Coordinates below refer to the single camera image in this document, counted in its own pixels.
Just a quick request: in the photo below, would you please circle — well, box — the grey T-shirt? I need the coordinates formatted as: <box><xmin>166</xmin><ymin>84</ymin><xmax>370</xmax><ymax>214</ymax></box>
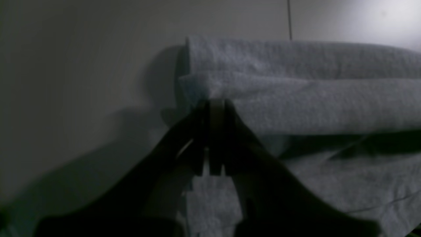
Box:
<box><xmin>178</xmin><ymin>36</ymin><xmax>420</xmax><ymax>237</ymax></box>

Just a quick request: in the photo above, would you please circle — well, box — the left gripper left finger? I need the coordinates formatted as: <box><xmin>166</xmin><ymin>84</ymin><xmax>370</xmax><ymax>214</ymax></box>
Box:
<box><xmin>34</xmin><ymin>101</ymin><xmax>209</xmax><ymax>237</ymax></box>

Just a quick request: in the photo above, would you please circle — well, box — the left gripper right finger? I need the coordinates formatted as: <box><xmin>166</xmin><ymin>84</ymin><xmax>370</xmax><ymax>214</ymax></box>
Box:
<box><xmin>224</xmin><ymin>100</ymin><xmax>381</xmax><ymax>237</ymax></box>

